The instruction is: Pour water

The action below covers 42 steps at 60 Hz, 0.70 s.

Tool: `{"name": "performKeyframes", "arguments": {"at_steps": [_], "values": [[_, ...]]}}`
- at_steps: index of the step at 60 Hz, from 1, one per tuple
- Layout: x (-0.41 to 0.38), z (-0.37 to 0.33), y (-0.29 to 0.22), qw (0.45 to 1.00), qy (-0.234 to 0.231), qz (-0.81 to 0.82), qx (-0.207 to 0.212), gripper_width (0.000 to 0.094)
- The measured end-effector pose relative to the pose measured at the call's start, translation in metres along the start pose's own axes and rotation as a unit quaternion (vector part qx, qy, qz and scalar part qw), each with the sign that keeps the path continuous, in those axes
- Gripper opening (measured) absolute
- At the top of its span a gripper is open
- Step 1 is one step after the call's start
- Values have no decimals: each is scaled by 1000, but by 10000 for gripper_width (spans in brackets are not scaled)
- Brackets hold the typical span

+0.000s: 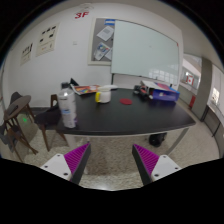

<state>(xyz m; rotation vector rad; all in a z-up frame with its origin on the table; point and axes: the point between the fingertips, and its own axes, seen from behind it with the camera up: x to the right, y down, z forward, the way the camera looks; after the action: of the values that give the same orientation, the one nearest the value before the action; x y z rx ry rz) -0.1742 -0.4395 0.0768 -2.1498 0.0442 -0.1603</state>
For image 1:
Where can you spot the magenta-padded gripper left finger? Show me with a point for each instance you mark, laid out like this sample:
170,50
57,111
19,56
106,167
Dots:
60,165

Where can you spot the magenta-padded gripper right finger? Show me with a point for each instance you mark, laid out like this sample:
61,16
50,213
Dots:
163,165

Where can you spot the clear black-capped water bottle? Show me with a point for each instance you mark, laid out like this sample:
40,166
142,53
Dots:
67,110

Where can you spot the black bin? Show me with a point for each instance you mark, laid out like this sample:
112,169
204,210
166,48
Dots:
157,140

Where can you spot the wooden chair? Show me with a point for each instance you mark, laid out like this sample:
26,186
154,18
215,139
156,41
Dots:
45,136

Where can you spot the round wooden side table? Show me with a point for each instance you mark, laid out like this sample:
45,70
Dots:
18,106

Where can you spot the blue and purple box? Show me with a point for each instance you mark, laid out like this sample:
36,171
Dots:
164,92

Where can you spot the flat round red coaster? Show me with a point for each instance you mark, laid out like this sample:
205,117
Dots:
126,101

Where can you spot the black desk gadget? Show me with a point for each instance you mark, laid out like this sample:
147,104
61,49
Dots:
140,91

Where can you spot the colourful printed book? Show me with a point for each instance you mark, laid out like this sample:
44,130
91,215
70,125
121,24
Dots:
86,89

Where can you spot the grey chair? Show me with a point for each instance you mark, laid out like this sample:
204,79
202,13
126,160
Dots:
15,97

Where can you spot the black bag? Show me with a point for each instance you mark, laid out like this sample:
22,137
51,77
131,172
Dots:
72,82

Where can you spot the large whiteboard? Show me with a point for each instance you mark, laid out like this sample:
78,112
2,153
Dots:
143,50

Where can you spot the grey pin board with papers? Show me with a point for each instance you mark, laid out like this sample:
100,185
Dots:
100,41

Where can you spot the small beige wall poster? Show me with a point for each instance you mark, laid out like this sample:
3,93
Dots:
26,53

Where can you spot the white wall switch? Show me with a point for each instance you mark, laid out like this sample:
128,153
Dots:
75,42

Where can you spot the large beige wall poster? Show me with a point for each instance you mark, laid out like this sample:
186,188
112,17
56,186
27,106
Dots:
47,39

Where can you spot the red wall sign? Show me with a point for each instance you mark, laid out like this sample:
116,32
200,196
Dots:
81,15

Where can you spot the white wall fixture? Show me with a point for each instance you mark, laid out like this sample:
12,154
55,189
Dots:
86,6

